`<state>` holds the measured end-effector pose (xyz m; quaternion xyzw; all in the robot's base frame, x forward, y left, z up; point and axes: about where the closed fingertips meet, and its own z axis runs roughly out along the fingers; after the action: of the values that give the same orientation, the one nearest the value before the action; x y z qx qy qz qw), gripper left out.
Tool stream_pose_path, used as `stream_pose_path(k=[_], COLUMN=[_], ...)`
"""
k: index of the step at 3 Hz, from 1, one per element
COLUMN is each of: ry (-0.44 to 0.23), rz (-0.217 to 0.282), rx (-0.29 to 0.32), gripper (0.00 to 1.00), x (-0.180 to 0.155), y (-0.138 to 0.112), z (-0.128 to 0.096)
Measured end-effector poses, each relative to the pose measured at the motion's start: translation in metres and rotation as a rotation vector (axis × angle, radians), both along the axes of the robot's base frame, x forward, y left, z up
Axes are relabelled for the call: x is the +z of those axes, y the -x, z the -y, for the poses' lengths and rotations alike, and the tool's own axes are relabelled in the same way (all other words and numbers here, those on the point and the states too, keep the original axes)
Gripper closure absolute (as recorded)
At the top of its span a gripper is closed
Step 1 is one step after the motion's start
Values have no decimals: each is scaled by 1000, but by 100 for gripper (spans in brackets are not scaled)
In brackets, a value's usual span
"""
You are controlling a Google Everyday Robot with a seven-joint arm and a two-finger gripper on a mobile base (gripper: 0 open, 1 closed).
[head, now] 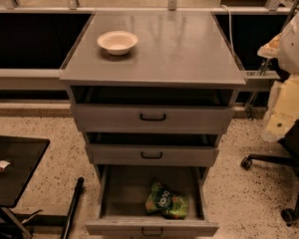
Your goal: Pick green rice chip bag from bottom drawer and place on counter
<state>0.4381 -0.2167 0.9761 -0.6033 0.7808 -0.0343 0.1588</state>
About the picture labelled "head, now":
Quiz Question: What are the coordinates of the green rice chip bag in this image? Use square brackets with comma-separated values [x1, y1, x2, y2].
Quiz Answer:
[145, 181, 189, 219]

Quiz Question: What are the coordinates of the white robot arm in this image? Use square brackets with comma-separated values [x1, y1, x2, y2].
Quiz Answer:
[257, 11, 299, 142]

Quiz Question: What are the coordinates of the grey drawer cabinet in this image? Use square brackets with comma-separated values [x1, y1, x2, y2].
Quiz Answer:
[61, 10, 246, 172]

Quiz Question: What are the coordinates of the grey top drawer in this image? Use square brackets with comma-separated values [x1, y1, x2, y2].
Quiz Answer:
[70, 86, 233, 133]

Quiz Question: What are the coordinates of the grey drawer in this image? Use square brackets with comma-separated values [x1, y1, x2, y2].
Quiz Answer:
[86, 165, 218, 239]
[86, 132, 218, 166]
[70, 86, 233, 133]

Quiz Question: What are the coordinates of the grey middle drawer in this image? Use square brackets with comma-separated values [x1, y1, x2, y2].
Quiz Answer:
[86, 132, 218, 166]

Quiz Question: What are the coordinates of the grey bottom drawer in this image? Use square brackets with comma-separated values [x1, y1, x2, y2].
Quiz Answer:
[86, 165, 218, 239]

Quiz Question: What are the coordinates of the white paper bowl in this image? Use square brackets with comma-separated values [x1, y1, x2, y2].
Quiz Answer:
[97, 31, 139, 56]

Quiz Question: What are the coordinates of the black small side table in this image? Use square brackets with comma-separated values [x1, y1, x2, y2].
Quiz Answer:
[0, 135, 50, 239]

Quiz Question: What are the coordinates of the black pole on floor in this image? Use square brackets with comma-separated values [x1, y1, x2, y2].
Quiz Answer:
[60, 177, 85, 239]

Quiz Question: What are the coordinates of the black office chair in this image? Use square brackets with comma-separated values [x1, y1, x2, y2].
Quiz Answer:
[240, 119, 299, 226]

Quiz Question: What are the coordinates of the small white red tag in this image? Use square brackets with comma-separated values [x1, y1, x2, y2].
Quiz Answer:
[0, 160, 10, 171]

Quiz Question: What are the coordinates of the metal diagonal rod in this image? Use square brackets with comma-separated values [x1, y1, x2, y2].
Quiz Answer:
[244, 0, 299, 118]

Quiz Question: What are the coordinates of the white cable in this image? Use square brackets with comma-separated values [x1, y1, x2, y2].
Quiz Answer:
[220, 4, 237, 62]

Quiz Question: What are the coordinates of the grey metal rail frame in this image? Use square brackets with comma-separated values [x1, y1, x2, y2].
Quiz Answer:
[0, 69, 65, 91]

